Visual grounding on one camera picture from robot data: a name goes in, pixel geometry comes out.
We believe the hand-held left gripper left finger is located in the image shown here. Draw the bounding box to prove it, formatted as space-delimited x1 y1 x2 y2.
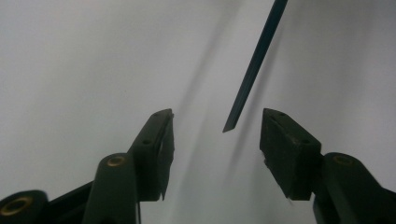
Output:
127 107 176 202

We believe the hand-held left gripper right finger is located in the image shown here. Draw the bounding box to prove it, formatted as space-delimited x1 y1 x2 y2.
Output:
259 107 322 202

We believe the black pen with gold tip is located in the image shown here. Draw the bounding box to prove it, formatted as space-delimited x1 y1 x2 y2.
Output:
221 0 290 133

